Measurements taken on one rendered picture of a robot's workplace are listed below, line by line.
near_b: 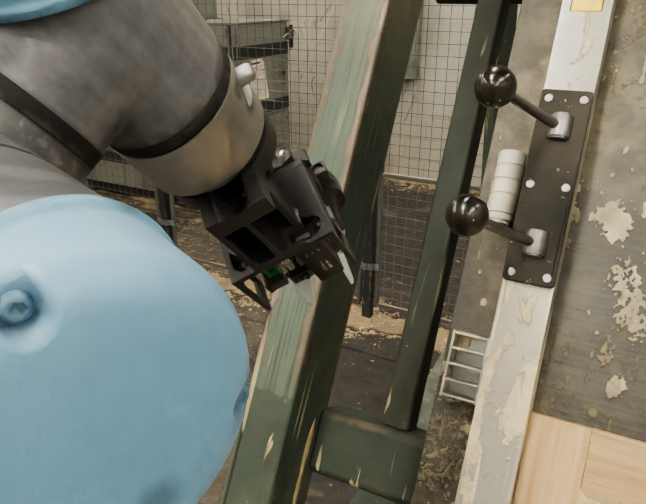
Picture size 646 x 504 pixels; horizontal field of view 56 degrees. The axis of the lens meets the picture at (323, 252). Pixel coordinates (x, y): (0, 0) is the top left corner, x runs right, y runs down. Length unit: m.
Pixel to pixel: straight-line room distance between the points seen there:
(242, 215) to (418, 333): 0.46
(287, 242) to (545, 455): 0.38
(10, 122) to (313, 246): 0.19
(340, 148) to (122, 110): 0.47
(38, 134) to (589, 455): 0.55
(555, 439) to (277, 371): 0.30
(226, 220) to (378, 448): 0.48
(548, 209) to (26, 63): 0.50
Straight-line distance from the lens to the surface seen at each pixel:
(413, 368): 0.75
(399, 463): 0.74
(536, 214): 0.64
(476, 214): 0.53
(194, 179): 0.31
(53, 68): 0.25
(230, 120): 0.30
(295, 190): 0.39
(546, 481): 0.66
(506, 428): 0.64
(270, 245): 0.35
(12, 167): 0.17
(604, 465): 0.66
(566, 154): 0.65
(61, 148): 0.25
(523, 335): 0.63
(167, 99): 0.28
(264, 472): 0.71
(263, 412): 0.71
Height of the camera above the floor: 1.62
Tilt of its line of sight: 23 degrees down
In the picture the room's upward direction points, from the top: straight up
